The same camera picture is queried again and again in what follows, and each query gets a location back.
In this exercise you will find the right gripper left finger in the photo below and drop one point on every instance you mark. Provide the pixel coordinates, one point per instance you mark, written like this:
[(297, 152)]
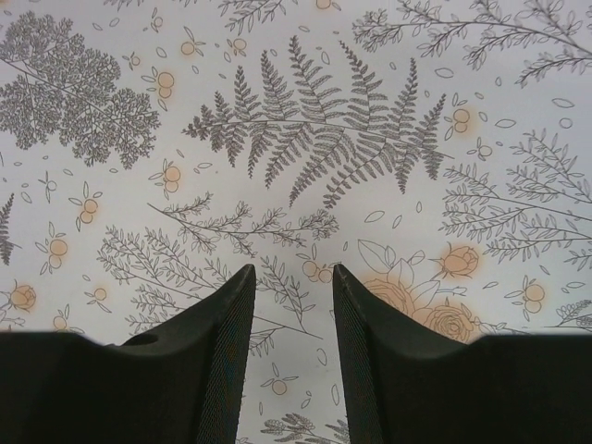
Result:
[(179, 382)]

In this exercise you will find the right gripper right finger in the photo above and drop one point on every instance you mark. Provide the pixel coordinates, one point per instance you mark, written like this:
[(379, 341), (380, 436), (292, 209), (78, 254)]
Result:
[(405, 383)]

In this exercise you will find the floral patterned table mat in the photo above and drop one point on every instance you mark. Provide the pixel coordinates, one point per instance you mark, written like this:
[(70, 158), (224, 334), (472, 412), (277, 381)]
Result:
[(258, 155)]

